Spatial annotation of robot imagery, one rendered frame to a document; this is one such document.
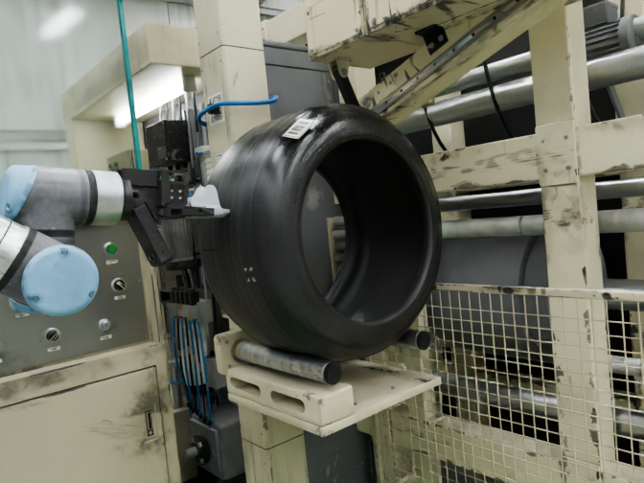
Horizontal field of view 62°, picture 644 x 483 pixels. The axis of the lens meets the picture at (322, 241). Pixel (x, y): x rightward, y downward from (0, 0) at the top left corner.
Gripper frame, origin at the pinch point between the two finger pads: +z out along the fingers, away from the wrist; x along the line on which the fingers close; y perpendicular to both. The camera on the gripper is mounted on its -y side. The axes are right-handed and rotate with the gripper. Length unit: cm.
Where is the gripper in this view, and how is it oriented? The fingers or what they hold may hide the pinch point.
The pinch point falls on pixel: (222, 215)
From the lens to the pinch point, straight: 104.6
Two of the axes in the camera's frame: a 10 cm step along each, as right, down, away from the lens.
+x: -6.4, 0.3, 7.6
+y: -0.2, -10.0, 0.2
